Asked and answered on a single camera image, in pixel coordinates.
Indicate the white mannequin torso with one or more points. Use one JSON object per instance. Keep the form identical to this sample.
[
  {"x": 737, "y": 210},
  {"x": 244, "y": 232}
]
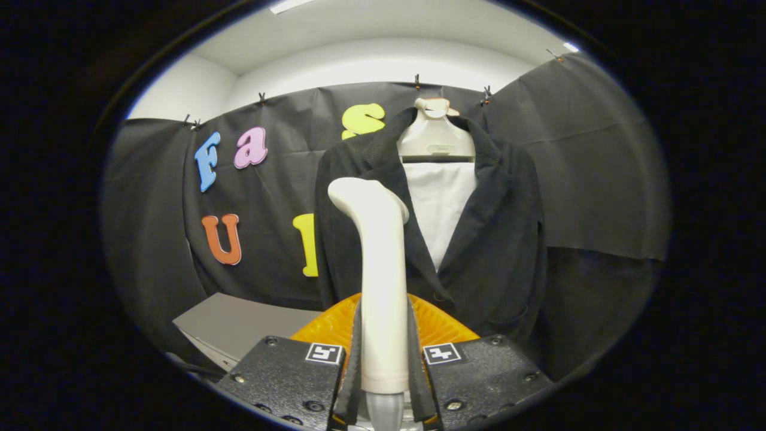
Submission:
[{"x": 440, "y": 203}]

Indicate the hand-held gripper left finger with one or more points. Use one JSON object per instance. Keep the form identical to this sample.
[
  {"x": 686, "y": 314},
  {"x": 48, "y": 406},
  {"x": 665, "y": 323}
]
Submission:
[{"x": 353, "y": 383}]

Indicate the black backdrop cloth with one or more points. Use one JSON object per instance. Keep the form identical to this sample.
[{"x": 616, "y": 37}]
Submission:
[{"x": 598, "y": 179}]

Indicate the black jacket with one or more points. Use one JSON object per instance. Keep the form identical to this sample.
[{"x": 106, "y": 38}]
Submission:
[{"x": 497, "y": 239}]

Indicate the white garment steamer head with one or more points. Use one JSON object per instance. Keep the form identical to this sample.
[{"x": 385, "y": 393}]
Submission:
[{"x": 383, "y": 287}]

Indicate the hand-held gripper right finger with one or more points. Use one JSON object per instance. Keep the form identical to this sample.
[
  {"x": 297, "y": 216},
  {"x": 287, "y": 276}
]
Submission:
[{"x": 417, "y": 383}]

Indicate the grey drawer cabinet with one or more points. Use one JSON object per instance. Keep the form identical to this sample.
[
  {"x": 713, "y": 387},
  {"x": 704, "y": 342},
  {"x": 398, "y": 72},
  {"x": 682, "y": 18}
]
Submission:
[{"x": 239, "y": 323}]

